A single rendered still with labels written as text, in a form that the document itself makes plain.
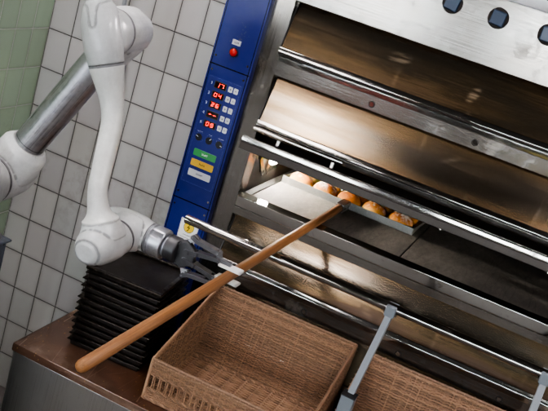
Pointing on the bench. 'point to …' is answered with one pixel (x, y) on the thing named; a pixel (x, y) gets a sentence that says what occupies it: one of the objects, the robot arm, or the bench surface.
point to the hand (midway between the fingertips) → (229, 274)
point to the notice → (186, 230)
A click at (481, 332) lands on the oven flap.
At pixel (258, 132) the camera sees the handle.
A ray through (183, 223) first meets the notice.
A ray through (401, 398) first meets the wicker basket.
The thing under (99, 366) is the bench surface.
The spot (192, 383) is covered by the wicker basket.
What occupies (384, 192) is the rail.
